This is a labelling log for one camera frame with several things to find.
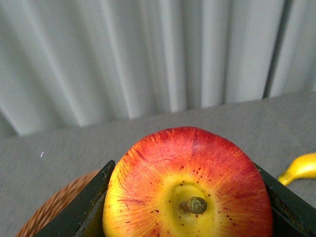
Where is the brown wicker basket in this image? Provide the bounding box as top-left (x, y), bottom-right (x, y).
top-left (16, 170), bottom-right (99, 237)

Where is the red-yellow apple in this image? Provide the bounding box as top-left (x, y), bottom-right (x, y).
top-left (102, 127), bottom-right (273, 237)

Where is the yellow banana, far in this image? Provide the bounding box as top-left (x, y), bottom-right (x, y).
top-left (277, 153), bottom-right (316, 186)

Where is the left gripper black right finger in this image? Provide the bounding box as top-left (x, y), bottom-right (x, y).
top-left (256, 165), bottom-right (316, 237)

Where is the grey curtain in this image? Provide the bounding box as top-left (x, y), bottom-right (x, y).
top-left (0, 0), bottom-right (316, 138)

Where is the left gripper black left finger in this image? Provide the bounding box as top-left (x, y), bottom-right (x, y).
top-left (35, 160), bottom-right (115, 237)

